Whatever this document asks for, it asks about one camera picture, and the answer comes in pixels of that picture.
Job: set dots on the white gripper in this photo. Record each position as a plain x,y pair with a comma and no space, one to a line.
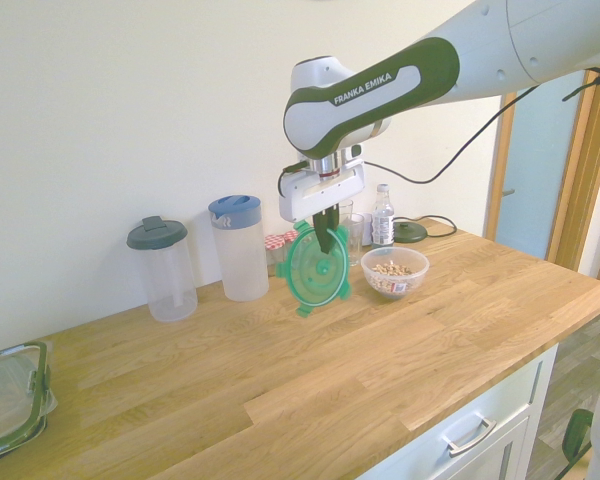
320,192

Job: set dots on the wooden door frame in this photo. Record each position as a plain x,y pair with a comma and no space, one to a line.
587,175

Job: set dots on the rectangular container with green clips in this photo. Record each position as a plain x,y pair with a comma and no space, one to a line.
5,395

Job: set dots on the cereal rings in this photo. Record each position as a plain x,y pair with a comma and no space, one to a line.
392,270

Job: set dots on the clear canister with dark lid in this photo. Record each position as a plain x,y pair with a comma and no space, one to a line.
167,280

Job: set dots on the tall clear drinking glass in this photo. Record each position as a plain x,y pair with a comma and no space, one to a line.
346,209

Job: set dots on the frosted pitcher with blue lid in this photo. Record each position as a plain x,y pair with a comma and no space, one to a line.
240,260

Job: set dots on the short clear drinking glass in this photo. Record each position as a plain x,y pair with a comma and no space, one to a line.
356,240

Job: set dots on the jar with red checkered lid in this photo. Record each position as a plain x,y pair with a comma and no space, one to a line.
290,239
274,247

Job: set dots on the frosted glass door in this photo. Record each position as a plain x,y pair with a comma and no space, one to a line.
540,175

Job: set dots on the clear bottle with white cap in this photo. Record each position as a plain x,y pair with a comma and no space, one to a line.
382,220

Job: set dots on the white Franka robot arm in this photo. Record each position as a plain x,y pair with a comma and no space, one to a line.
430,65

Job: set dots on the clear round food bowl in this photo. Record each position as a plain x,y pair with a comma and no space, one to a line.
395,287

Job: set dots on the green round container lid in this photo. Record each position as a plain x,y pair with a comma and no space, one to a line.
305,272

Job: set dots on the dark round power base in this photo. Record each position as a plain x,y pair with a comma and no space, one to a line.
409,232

